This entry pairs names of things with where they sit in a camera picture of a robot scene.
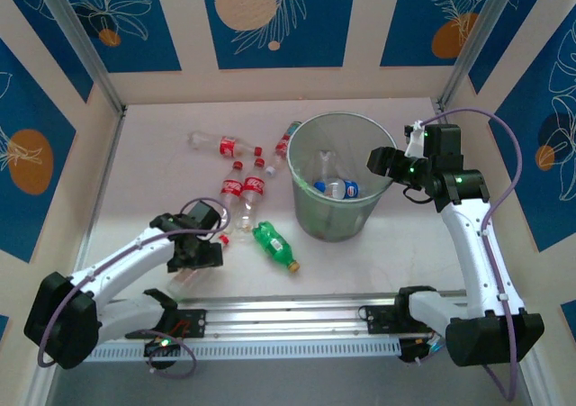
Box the green plastic bottle yellow cap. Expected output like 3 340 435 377
251 220 302 275

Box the clear bottle wide red label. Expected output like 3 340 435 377
187 130 264 159

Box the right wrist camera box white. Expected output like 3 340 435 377
403 119 428 158

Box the red label bottle white cap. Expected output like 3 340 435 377
265 121 303 176

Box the aluminium side rail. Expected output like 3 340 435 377
432 98 450 126
74 108 128 272

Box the clear bottle narrow red label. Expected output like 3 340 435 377
165 233 231 302

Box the white slotted cable duct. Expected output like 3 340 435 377
83 338 402 363

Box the aluminium frame leg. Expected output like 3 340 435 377
517 347 566 406
24 365 59 406

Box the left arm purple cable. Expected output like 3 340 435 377
38 197 231 380

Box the aluminium frame post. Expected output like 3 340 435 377
31 0 127 115
436 0 526 110

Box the clear bottle blue label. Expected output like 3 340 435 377
312 178 361 200

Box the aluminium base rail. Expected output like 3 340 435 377
85 290 469 344

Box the round wire mesh bin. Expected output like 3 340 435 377
286 112 400 244

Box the cola bottle red label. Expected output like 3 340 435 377
234 157 267 235
218 160 246 236

